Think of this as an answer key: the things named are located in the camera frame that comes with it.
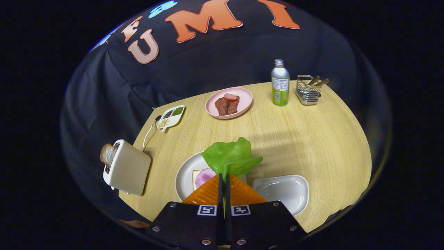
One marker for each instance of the green lettuce leaf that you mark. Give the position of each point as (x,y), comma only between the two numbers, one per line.
(229,156)

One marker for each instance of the cream toaster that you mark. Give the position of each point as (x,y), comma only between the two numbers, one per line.
(128,166)

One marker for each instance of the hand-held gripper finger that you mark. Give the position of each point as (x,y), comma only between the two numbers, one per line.
(220,194)
(228,194)

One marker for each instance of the silver green drink bottle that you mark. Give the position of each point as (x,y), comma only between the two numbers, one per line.
(280,86)

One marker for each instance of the pink ham slice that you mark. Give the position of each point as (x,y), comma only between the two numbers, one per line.
(203,177)

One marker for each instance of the pink plate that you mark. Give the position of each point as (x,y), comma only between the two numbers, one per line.
(246,99)

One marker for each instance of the white oval dish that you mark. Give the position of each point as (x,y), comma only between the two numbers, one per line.
(281,191)

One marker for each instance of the white divided seasoning tray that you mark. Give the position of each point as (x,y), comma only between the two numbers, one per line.
(172,119)

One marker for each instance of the toasted bread slice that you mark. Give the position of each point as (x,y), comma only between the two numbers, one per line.
(107,154)

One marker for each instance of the white round plate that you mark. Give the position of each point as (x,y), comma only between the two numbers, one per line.
(185,177)

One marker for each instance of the red sausage slice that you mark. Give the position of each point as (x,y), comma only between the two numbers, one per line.
(230,97)

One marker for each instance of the brown meat piece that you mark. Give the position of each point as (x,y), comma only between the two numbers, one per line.
(233,106)
(221,106)

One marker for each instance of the white bread slice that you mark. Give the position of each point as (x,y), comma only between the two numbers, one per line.
(194,182)

